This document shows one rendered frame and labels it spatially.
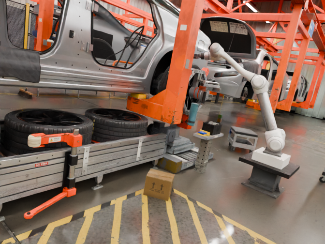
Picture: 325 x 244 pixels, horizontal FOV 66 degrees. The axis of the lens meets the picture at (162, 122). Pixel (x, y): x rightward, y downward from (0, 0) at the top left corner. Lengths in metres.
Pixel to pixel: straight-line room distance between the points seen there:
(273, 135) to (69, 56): 1.96
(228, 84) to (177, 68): 3.13
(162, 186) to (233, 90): 3.87
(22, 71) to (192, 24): 1.52
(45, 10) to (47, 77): 2.59
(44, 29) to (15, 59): 2.60
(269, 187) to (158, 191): 1.24
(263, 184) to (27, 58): 2.45
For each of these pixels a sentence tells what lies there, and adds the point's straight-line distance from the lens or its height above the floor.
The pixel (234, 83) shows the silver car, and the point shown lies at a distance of 5.61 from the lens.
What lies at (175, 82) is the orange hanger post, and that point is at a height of 0.94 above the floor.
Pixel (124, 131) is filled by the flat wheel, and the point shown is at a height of 0.42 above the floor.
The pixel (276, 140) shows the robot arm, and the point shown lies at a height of 0.59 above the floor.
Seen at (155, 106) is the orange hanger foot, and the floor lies 0.66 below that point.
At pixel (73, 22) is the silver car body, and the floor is 1.28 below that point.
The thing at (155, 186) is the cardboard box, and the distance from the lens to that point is 2.13.
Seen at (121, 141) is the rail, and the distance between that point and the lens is 2.17.
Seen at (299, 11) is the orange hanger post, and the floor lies 2.80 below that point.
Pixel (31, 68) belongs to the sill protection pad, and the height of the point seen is 0.88.
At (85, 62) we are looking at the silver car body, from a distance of 2.35.
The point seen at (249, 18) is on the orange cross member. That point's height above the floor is 2.65.
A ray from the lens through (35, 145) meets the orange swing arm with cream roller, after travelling 1.73.
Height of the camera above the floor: 1.04
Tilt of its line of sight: 11 degrees down
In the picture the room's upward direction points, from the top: 10 degrees clockwise
